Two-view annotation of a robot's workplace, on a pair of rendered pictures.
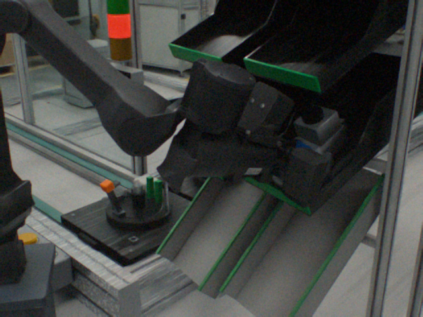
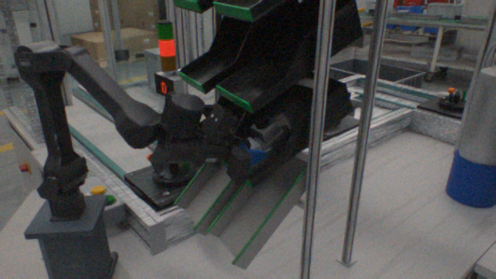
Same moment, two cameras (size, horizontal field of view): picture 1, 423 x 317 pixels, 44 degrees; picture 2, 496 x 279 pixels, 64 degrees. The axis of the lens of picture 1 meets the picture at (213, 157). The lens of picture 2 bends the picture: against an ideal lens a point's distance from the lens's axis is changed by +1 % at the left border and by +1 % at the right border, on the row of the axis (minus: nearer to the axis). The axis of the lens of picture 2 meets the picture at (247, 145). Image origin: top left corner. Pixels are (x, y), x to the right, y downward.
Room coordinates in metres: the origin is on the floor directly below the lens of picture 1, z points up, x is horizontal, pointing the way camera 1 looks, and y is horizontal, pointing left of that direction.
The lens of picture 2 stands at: (-0.08, -0.18, 1.60)
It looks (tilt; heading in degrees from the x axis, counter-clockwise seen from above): 26 degrees down; 5
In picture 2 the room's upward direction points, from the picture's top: straight up
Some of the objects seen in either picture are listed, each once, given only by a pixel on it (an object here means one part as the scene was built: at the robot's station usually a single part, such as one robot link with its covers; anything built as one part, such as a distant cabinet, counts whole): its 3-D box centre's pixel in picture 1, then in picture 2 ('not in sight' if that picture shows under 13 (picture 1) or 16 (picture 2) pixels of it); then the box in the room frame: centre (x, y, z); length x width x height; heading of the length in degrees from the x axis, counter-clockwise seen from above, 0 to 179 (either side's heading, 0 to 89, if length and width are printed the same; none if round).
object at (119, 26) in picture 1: (119, 25); (167, 47); (1.20, 0.21, 1.33); 0.05 x 0.05 x 0.05
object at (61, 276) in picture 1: (29, 255); (100, 199); (0.89, 0.37, 0.93); 0.21 x 0.07 x 0.06; 46
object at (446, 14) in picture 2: not in sight; (444, 10); (5.98, -2.37, 0.90); 0.40 x 0.31 x 0.17; 55
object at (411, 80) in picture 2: not in sight; (369, 83); (2.88, -0.82, 0.73); 0.62 x 0.42 x 0.23; 46
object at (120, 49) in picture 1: (120, 47); (168, 62); (1.20, 0.21, 1.28); 0.05 x 0.05 x 0.05
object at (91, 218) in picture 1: (139, 218); (175, 178); (0.98, 0.16, 0.96); 0.24 x 0.24 x 0.02; 46
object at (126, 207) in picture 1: (139, 211); (174, 173); (0.98, 0.16, 0.98); 0.14 x 0.14 x 0.02
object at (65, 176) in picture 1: (75, 192); (140, 158); (1.21, 0.36, 0.91); 0.84 x 0.28 x 0.10; 46
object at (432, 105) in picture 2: not in sight; (456, 97); (1.75, -0.97, 1.01); 0.24 x 0.24 x 0.13; 46
